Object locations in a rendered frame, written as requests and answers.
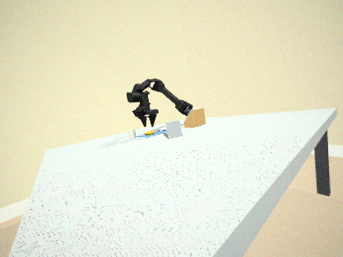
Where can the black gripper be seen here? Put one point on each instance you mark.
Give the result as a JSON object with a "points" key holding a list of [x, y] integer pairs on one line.
{"points": [[151, 113]]}

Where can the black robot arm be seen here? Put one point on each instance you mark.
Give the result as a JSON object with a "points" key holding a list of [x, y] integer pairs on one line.
{"points": [[137, 95]]}

